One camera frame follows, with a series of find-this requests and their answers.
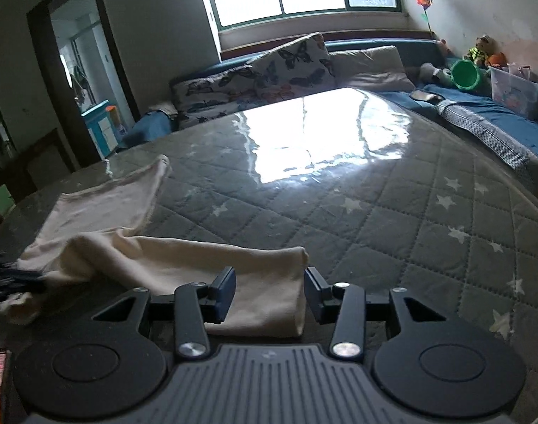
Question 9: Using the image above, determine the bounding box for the teddy bear toy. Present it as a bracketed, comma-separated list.
[465, 34, 495, 70]

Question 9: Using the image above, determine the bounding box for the blue and white cabinet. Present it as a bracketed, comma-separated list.
[81, 99, 120, 160]

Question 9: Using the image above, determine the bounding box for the blue blanket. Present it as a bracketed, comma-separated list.
[119, 112, 178, 148]

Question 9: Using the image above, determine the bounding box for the butterfly print cushion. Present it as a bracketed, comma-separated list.
[171, 65, 263, 130]
[247, 32, 336, 103]

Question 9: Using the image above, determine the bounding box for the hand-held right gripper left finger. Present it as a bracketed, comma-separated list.
[91, 266, 238, 360]

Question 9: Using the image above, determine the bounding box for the grey patterned blanket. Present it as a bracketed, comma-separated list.
[441, 99, 538, 182]

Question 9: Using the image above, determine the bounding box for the grey plush toy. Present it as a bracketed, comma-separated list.
[417, 63, 452, 88]

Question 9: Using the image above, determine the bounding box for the dark wooden door frame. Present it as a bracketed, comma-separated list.
[26, 0, 140, 160]

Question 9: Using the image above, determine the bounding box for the beige pillow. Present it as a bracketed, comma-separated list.
[328, 45, 415, 93]

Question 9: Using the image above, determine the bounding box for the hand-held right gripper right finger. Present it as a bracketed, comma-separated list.
[303, 266, 448, 360]

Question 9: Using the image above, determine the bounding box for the cream garment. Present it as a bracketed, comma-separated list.
[0, 154, 309, 338]

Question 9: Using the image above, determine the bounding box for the clear plastic storage box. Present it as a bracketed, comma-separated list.
[490, 65, 538, 123]

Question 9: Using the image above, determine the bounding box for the green plastic bucket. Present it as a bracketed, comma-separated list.
[450, 58, 482, 92]

